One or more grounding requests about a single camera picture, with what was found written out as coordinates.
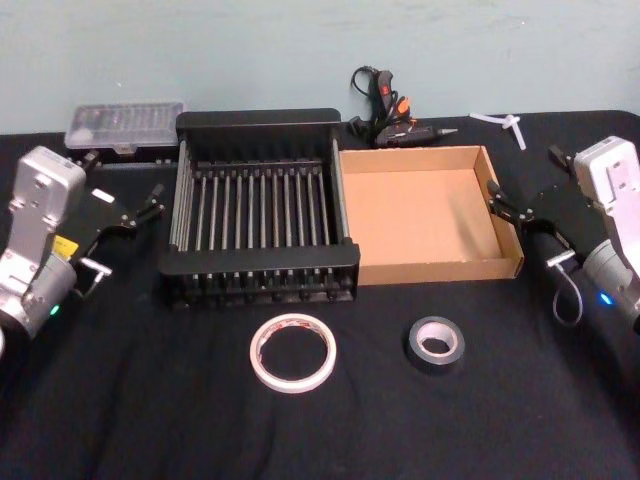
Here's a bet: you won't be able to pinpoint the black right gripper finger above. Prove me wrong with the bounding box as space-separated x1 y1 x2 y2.
486 179 533 225
547 144 577 170

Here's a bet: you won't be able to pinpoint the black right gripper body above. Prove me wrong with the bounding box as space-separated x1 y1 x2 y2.
522 172 609 272

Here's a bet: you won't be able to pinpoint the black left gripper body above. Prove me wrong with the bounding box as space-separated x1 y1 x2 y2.
52 169 138 267

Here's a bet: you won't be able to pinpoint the silver tape roll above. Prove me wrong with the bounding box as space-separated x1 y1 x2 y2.
402 315 467 378

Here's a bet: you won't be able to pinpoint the white tape roll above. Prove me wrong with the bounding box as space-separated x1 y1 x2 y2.
248 313 338 395

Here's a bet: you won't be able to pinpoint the clear plastic case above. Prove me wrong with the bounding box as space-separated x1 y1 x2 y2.
64 102 188 164

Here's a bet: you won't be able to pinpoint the white three-armed plastic piece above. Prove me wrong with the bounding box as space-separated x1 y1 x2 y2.
468 112 529 153

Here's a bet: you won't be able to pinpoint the shallow brown cardboard tray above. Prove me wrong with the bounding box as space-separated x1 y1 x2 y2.
338 144 525 287

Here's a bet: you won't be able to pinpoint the black rack with steel bars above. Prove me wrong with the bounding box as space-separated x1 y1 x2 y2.
158 107 362 312

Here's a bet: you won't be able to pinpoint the black table cloth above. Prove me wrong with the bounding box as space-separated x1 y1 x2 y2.
0 108 640 480

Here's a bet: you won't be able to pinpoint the thin dark right gripper cable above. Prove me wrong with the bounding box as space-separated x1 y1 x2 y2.
546 249 589 327

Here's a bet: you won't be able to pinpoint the thin dark gripper cable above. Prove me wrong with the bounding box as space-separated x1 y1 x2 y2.
546 249 589 327
69 257 114 300

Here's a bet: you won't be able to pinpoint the thin dark left gripper cable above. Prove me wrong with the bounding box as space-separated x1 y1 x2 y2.
69 257 114 300

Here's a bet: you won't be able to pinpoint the black corded tool orange parts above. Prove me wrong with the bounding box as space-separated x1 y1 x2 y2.
347 66 460 150

